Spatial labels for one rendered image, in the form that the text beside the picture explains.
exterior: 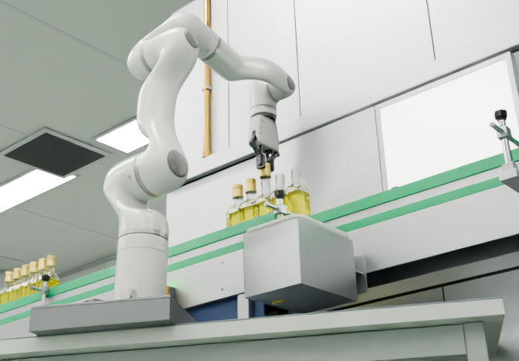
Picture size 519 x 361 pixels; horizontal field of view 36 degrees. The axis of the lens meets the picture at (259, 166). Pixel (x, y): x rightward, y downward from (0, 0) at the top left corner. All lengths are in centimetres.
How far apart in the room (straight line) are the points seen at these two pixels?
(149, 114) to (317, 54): 82
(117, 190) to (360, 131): 79
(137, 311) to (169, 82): 67
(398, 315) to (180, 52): 92
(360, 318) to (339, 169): 84
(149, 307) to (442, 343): 60
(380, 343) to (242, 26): 162
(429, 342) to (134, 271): 67
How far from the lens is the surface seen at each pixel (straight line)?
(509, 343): 203
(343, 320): 163
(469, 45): 231
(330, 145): 244
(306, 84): 264
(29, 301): 296
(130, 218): 189
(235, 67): 240
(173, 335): 171
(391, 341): 166
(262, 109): 246
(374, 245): 202
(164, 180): 190
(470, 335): 166
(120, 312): 172
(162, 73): 210
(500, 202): 187
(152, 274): 183
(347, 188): 235
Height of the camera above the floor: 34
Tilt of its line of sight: 25 degrees up
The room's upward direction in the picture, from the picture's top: 2 degrees counter-clockwise
